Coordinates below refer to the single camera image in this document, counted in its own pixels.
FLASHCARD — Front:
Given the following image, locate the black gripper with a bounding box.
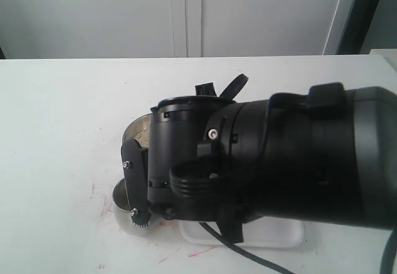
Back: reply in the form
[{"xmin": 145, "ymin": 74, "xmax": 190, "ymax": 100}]
[{"xmin": 148, "ymin": 96, "xmax": 242, "ymax": 221}]

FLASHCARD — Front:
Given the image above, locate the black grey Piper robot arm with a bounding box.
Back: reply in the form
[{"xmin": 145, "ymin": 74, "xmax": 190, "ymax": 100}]
[{"xmin": 148, "ymin": 82, "xmax": 396, "ymax": 229}]

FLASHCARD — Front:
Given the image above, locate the steel bowl with rice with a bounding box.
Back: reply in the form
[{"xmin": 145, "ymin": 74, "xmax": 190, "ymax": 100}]
[{"xmin": 122, "ymin": 113, "xmax": 151, "ymax": 148}]

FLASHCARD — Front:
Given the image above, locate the small steel cup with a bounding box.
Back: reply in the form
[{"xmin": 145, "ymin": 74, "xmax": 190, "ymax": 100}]
[{"xmin": 112, "ymin": 179, "xmax": 150, "ymax": 236}]

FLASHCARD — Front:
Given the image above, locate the white plastic tray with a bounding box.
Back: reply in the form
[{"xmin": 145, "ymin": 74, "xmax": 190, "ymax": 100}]
[{"xmin": 179, "ymin": 217, "xmax": 305, "ymax": 249}]

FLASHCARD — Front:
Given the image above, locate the white cabinet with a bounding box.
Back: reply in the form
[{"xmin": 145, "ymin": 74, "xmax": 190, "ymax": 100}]
[{"xmin": 1, "ymin": 0, "xmax": 355, "ymax": 59}]

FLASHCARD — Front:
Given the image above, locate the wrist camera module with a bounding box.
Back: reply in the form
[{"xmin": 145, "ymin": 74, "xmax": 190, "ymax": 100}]
[{"xmin": 121, "ymin": 138, "xmax": 151, "ymax": 230}]

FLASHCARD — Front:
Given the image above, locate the black cable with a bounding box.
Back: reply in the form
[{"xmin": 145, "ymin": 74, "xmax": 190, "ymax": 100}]
[{"xmin": 195, "ymin": 74, "xmax": 397, "ymax": 274}]

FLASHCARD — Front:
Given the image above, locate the dark vertical post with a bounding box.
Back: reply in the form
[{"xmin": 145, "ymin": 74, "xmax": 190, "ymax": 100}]
[{"xmin": 336, "ymin": 0, "xmax": 380, "ymax": 55}]

